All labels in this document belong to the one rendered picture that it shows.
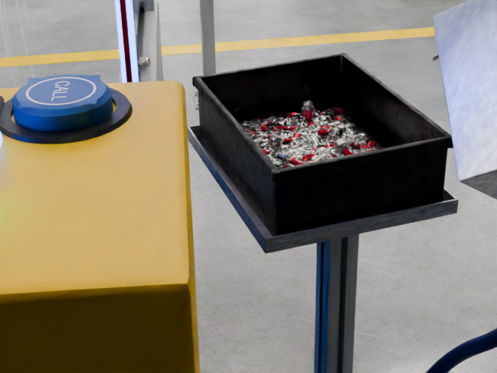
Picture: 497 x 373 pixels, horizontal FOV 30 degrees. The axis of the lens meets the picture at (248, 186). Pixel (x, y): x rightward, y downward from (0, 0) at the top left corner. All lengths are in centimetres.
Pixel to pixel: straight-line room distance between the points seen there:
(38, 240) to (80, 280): 3
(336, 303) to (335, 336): 4
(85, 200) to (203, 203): 212
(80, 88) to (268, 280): 178
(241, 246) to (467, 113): 164
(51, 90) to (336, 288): 53
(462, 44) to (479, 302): 148
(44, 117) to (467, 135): 35
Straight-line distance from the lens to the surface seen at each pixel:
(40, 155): 36
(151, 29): 111
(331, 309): 88
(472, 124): 65
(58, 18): 390
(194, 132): 96
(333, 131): 89
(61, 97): 38
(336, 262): 85
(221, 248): 226
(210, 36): 292
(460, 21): 68
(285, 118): 94
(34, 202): 33
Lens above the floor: 123
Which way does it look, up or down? 29 degrees down
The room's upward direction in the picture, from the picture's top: 1 degrees counter-clockwise
